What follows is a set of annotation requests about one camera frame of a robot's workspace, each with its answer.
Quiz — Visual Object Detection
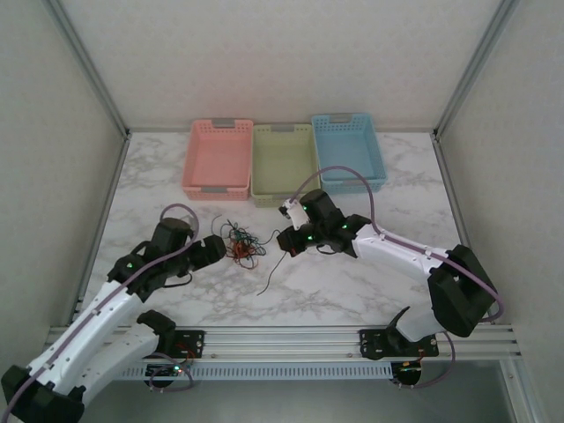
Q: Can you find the thin green wire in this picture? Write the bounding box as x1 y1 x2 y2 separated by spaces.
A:
228 226 269 256

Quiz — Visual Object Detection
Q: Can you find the thin black wire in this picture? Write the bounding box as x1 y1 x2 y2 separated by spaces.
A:
256 226 287 297

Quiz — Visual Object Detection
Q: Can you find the green plastic basket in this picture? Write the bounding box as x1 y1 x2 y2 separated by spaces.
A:
249 122 323 209

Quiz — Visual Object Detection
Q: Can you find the blue plastic basket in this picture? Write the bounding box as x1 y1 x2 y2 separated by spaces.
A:
310 112 391 196

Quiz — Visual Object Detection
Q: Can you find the pink plastic basket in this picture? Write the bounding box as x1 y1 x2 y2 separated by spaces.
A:
182 117 255 203

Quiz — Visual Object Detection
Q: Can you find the aluminium table leg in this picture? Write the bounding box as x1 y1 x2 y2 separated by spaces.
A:
497 359 547 423

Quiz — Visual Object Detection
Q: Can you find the aluminium table side rail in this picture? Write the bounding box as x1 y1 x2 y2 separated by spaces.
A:
70 131 132 330
431 134 472 248

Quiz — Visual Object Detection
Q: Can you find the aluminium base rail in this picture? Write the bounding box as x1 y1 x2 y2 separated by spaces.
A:
46 324 520 360

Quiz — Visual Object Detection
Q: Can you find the slotted light blue cable duct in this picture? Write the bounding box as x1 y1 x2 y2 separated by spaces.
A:
109 363 394 381

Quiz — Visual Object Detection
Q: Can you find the aluminium frame post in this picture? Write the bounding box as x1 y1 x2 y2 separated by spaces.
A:
43 0 132 138
433 0 522 137

